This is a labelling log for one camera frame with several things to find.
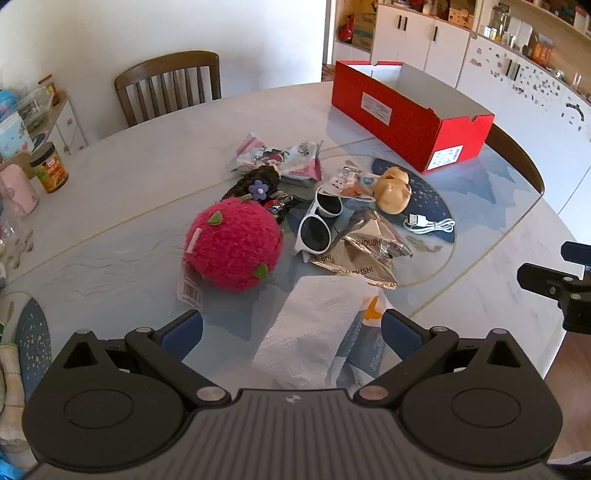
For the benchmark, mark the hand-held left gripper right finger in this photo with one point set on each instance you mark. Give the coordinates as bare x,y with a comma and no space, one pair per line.
400,333

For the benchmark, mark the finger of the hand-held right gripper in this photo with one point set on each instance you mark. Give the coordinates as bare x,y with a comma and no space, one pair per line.
577,253
545,279

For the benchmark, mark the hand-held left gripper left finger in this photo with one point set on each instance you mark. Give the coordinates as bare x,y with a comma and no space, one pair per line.
182,333

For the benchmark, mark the gold black foil snack packet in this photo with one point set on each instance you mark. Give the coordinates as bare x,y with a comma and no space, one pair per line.
355,272
378,235

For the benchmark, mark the pink white cartoon snack packet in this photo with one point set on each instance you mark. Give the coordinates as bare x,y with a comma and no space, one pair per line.
286,159

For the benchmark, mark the red cardboard box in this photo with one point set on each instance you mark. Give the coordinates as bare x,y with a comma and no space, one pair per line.
353,87

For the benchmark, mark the printed white paper bag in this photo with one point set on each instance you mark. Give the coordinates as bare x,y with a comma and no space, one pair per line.
367,318

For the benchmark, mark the white paper towel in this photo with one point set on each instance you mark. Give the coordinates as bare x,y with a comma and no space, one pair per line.
309,323

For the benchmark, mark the pink knitted plush fruit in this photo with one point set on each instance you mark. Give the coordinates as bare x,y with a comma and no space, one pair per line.
235,244

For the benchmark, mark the dark brown wooden chair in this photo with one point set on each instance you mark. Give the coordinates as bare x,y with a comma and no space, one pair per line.
517,152

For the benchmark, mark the white sunglasses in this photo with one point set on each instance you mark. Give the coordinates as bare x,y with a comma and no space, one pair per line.
314,230

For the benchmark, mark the blue speckled placemat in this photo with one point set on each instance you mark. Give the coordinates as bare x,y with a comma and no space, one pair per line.
431,194
34,341

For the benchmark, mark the beige toy head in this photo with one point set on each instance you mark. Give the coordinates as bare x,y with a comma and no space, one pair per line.
392,189

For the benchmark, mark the small white blue orange packet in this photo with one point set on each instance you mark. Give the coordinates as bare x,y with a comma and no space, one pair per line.
346,182

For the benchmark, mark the small black candy wrapper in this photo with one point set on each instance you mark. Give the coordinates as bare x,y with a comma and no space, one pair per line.
282,204

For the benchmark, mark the dark crochet piece purple flower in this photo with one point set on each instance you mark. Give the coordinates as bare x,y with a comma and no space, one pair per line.
256,182

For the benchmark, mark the long white cabinet with magnets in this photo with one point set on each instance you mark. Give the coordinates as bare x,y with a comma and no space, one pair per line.
521,92

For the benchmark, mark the beige checked cloth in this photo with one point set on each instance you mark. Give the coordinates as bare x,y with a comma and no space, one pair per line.
9,397

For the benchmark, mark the clear glass vessel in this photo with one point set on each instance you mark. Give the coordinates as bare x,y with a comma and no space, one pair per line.
11,240

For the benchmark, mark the jar with orange label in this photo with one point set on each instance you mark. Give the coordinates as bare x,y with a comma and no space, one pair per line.
50,168

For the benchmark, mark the pink cup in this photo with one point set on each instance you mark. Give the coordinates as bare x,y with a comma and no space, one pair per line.
16,191

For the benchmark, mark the small white side cabinet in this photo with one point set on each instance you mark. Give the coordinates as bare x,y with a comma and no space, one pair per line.
64,129

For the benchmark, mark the illustrated pastel box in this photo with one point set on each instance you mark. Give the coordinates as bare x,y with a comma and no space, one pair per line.
14,136

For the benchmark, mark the white double door cabinet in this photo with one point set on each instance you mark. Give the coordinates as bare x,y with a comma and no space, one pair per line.
415,37

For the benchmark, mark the brown wooden slatted chair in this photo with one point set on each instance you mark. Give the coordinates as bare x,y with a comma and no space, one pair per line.
166,62

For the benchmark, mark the clear plastic storage container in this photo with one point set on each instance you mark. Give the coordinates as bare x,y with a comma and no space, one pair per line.
32,104

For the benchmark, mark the wooden wall shelf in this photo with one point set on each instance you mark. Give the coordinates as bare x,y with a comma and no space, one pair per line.
554,23

